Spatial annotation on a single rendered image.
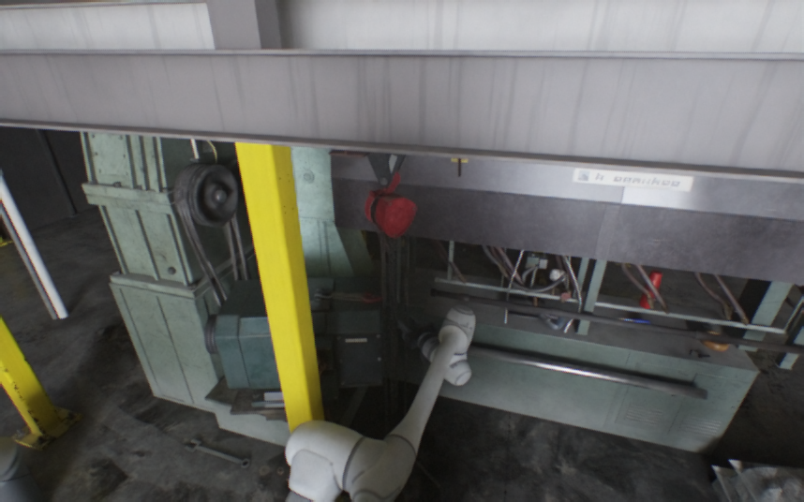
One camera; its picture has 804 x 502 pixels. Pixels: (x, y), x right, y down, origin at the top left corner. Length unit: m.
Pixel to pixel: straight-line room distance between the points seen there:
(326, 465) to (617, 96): 1.03
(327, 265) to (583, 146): 1.75
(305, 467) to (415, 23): 1.25
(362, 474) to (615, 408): 1.72
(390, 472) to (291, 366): 0.50
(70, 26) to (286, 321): 1.44
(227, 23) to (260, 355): 1.35
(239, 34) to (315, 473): 1.03
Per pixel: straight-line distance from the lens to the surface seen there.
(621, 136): 0.90
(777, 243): 2.18
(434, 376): 1.28
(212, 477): 2.43
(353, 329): 1.79
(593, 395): 2.45
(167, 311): 2.35
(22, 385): 2.86
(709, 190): 2.01
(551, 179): 1.87
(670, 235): 2.03
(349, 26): 1.40
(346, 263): 2.30
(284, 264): 1.14
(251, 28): 1.01
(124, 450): 2.75
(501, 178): 1.86
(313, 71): 0.98
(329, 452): 1.10
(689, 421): 2.62
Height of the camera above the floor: 1.89
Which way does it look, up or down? 27 degrees down
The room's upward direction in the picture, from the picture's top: straight up
